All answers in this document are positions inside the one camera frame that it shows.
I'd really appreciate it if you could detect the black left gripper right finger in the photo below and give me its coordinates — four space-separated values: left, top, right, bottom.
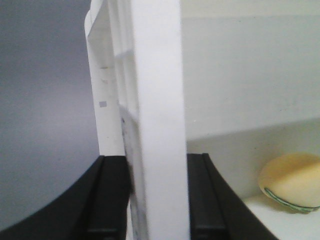
187 153 276 240

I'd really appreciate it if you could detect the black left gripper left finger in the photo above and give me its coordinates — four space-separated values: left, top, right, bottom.
0 156 131 240

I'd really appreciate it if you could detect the yellow round plush toy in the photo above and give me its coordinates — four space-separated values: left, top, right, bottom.
258 152 320 213

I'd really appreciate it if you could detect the white plastic tote box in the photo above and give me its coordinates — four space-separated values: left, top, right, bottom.
84 0 320 240

